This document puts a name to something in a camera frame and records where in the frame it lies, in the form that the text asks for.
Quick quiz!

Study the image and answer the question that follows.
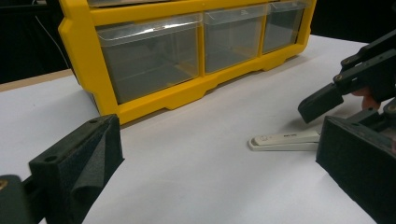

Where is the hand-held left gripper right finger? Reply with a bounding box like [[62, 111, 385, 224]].
[[315, 115, 396, 224]]

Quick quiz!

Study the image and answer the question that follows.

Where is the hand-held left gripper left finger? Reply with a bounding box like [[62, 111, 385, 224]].
[[28, 113, 126, 224]]

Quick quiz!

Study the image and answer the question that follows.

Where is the yellow and black organizer cabinet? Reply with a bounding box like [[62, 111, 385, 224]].
[[58, 0, 318, 126]]

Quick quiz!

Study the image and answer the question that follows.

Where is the set of clear drawers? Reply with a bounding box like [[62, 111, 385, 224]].
[[87, 0, 313, 105]]

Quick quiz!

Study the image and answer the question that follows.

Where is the thin white cable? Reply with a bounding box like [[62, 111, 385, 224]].
[[33, 14, 71, 69]]

